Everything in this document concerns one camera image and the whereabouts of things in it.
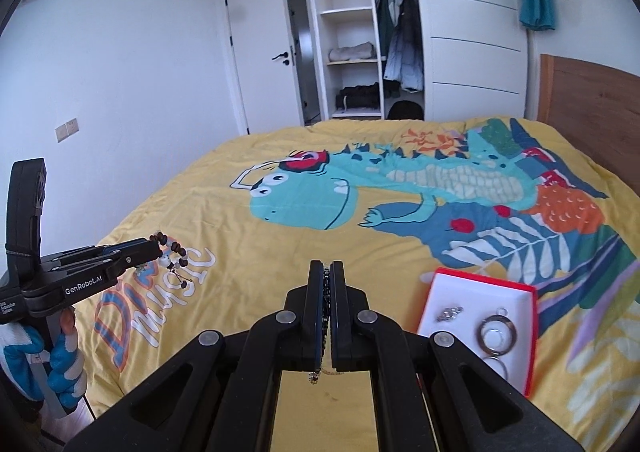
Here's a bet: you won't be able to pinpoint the folded dark clothes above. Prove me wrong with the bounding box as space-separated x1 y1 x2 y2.
337 82 381 110

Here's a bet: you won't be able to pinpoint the thin gold bangle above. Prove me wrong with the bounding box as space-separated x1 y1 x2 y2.
482 356 511 383

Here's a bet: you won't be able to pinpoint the white wardrobe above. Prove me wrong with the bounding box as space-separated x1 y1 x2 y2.
300 0 531 123

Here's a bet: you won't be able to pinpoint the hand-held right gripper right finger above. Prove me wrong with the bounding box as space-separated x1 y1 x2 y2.
330 260 586 452

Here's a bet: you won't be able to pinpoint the silver chain necklace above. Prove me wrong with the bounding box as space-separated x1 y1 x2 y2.
307 263 351 387

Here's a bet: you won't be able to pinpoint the red jewelry box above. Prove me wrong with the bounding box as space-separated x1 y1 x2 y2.
416 268 538 398

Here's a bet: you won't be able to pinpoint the person's left hand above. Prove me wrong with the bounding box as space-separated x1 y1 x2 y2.
0 309 87 408

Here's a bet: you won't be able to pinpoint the beaded bracelet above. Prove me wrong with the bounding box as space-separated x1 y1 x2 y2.
149 230 193 289

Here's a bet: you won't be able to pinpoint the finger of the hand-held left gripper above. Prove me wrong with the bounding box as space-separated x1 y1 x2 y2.
42 239 153 267
60 241 163 278

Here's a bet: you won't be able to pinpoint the folded beige bedding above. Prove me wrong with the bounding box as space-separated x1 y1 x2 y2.
327 43 376 64

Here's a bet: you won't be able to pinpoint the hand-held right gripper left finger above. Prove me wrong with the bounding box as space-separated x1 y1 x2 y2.
62 259 328 452

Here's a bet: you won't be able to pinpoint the black bag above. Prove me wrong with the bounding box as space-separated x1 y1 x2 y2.
387 100 425 121

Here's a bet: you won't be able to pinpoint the light blue hanging jacket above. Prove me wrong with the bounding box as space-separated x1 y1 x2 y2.
384 0 425 94

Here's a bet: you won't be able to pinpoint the dark green hanging coat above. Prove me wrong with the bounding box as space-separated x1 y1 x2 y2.
376 0 401 83

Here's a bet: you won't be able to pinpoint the wooden headboard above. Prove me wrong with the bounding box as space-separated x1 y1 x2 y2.
537 53 640 183

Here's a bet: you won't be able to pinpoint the white door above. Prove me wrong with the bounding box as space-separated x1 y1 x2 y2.
224 0 306 135

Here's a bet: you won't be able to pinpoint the yellow printed blanket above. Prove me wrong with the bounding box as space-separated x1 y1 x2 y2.
70 117 640 452

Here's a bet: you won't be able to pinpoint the amber bangle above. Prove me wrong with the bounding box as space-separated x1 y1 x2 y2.
474 316 516 358

